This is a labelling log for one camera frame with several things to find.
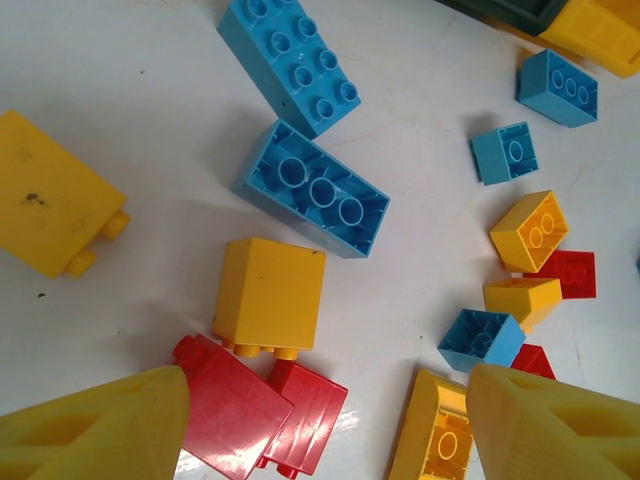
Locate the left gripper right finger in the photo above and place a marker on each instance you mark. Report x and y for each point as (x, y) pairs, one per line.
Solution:
(560, 430)

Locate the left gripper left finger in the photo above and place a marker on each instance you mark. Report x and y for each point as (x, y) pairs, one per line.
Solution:
(90, 430)

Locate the red lego brick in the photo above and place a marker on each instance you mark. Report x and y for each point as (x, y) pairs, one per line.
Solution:
(575, 275)
(230, 410)
(310, 420)
(532, 362)

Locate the small blue lego brick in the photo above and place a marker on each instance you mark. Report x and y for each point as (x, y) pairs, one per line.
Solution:
(482, 340)
(502, 152)

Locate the yellow lego brick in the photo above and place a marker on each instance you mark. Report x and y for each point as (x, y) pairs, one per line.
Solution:
(520, 300)
(270, 295)
(50, 195)
(530, 232)
(430, 430)

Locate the long blue lego brick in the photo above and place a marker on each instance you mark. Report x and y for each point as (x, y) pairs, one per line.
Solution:
(290, 65)
(315, 192)
(555, 87)

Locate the yellow plastic bin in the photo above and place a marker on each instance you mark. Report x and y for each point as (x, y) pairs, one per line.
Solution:
(600, 30)

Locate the black plastic bin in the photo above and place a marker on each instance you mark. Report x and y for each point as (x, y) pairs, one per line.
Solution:
(505, 12)

